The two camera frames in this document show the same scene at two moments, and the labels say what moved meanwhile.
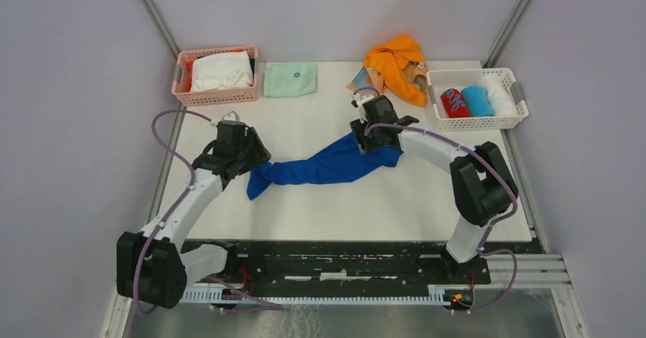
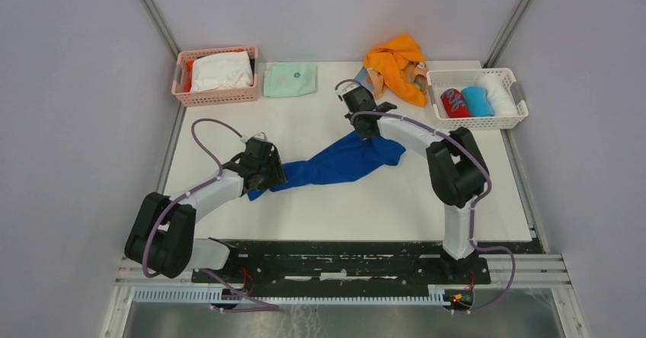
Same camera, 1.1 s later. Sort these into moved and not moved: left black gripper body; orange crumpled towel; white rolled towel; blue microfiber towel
Moved: left black gripper body
Not moved: orange crumpled towel; white rolled towel; blue microfiber towel
